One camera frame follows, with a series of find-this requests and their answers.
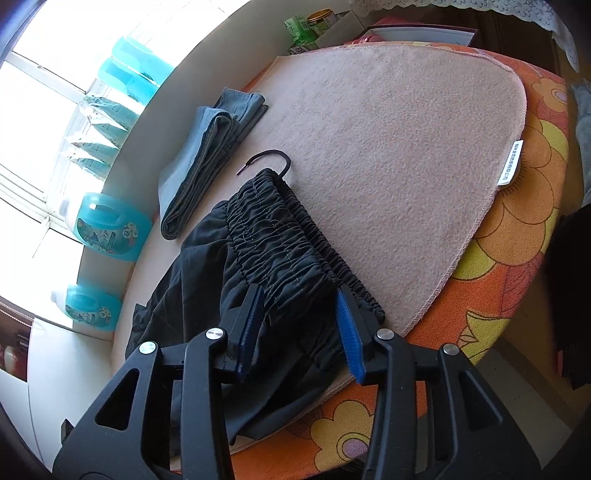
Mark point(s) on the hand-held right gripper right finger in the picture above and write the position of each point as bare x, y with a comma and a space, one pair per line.
351, 332

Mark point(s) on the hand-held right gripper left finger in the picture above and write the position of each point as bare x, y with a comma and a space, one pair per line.
249, 332

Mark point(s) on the black pants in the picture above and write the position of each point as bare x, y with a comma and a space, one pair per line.
277, 240

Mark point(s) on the blue detergent bottle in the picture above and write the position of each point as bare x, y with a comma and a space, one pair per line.
108, 226
90, 307
124, 81
138, 50

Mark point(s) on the pink fleece blanket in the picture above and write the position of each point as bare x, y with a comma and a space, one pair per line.
392, 161

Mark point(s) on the folded blue jeans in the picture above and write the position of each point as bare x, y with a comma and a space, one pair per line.
203, 161

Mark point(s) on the orange floral tablecloth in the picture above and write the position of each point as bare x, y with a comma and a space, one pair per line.
517, 258

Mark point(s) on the clear detergent refill pouch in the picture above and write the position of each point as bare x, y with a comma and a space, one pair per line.
99, 145
113, 113
90, 168

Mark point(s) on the grey cloth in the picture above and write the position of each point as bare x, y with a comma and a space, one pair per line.
582, 138

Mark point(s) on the dark maroon flat box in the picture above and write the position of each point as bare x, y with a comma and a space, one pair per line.
415, 36

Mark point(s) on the green tea box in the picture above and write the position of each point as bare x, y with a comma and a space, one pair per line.
298, 32

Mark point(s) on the grey cardboard box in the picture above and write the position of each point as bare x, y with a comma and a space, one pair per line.
346, 27

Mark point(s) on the window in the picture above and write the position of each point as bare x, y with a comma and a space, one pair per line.
27, 115

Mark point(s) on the green jar with gold lid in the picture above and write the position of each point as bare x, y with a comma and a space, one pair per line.
321, 21

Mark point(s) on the dark wooden cabinet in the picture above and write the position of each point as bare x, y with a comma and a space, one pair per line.
517, 46

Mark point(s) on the white lace tablecloth table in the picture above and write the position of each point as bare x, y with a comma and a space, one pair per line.
508, 11

